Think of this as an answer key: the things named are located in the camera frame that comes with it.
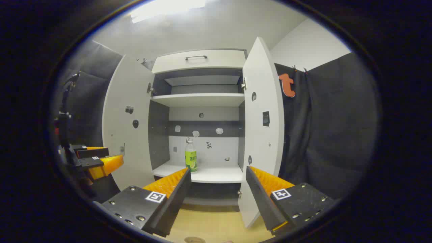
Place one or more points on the round brown coaster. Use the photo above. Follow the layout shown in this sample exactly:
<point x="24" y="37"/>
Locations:
<point x="194" y="240"/>

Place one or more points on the black backdrop cloth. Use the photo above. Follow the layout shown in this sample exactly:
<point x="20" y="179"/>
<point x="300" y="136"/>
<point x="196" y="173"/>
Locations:
<point x="330" y="128"/>

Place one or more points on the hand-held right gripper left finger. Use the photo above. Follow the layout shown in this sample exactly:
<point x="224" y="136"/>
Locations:
<point x="177" y="199"/>

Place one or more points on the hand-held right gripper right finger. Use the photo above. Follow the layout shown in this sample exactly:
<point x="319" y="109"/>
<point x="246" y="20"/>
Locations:
<point x="261" y="199"/>

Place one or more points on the green label bottle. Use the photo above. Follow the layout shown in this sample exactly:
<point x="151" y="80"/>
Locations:
<point x="191" y="162"/>

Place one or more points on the white cabinet shelf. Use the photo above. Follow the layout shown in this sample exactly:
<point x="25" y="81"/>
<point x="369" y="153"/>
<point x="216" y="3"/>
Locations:
<point x="216" y="174"/>
<point x="199" y="99"/>

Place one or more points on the white cabinet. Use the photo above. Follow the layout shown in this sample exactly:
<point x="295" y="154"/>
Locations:
<point x="202" y="148"/>

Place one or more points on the white cabinet door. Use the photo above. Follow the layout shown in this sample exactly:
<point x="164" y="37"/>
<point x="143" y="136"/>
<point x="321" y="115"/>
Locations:
<point x="261" y="135"/>
<point x="130" y="141"/>

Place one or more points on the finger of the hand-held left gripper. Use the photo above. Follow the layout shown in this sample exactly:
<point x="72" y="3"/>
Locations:
<point x="91" y="162"/>
<point x="92" y="153"/>

